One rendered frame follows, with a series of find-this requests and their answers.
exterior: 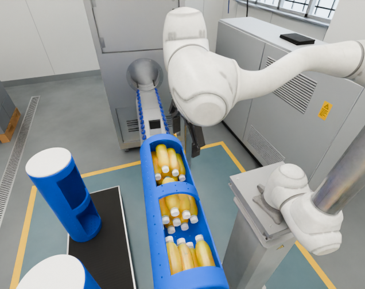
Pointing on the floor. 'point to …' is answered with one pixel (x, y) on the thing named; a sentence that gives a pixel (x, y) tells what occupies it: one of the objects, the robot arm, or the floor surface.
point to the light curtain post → (187, 146)
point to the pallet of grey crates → (1, 110)
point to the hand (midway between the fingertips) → (185, 141)
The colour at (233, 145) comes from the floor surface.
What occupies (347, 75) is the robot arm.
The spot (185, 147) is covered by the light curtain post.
